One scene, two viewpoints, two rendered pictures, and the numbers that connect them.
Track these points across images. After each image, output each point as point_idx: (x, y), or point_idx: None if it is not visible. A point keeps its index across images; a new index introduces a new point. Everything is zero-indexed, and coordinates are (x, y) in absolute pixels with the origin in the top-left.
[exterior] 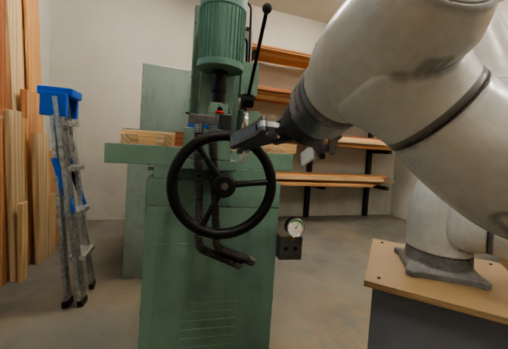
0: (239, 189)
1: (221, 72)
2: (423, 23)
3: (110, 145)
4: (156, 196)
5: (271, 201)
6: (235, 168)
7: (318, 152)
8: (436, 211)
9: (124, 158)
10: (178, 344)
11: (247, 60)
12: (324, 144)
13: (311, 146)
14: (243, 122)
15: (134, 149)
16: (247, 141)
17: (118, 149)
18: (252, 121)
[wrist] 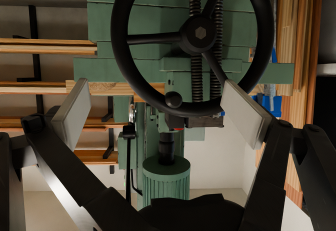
0: (148, 31)
1: (167, 163)
2: None
3: (287, 81)
4: (247, 23)
5: (118, 5)
6: (166, 60)
7: (53, 138)
8: None
9: (276, 68)
10: None
11: (130, 169)
12: (33, 163)
13: (105, 194)
14: (134, 110)
15: (266, 78)
16: (335, 170)
17: (281, 77)
18: (120, 111)
